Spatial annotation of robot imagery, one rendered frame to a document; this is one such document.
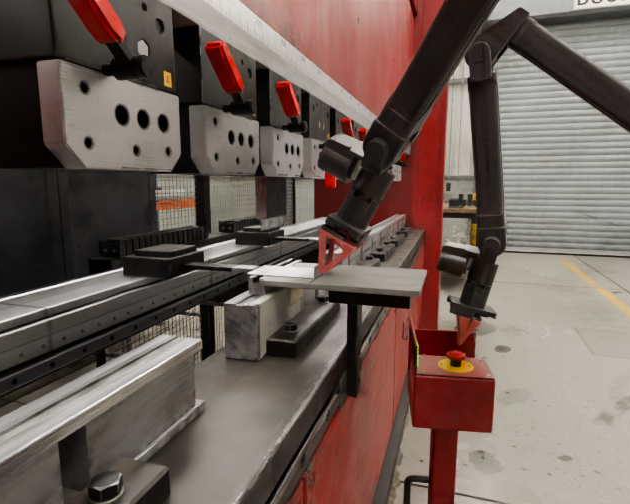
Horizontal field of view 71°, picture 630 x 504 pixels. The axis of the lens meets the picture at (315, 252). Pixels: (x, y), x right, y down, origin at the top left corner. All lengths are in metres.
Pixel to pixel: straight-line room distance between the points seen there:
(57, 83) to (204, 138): 0.20
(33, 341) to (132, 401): 0.28
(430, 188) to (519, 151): 5.34
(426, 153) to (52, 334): 2.50
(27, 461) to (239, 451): 0.21
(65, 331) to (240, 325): 0.26
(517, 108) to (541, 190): 1.39
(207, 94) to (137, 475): 0.41
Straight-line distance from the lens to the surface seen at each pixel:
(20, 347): 0.74
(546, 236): 8.29
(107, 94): 0.43
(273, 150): 0.73
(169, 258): 0.88
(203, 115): 0.55
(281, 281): 0.75
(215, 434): 0.57
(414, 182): 2.93
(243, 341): 0.75
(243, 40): 0.68
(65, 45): 0.41
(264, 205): 0.79
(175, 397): 0.57
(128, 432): 0.51
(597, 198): 8.37
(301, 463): 0.66
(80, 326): 0.80
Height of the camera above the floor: 1.16
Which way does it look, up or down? 9 degrees down
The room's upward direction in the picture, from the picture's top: straight up
